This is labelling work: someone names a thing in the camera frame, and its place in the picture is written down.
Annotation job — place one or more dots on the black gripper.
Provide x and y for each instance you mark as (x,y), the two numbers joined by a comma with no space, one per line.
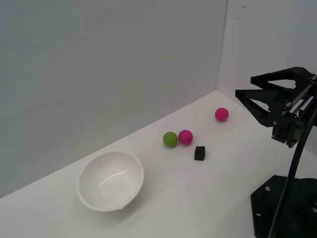
(287,129)

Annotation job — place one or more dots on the small black box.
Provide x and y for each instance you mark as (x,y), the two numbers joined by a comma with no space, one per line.
(199,153)

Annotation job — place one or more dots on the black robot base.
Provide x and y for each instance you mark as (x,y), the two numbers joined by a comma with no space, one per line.
(266,205)

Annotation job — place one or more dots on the white bowl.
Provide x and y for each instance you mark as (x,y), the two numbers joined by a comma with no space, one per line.
(111,178)

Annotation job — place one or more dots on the pink plastic ball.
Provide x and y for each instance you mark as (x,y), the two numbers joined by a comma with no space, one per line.
(221,114)
(185,136)

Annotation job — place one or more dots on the green plastic ball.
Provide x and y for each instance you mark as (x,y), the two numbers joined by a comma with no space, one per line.
(170,139)

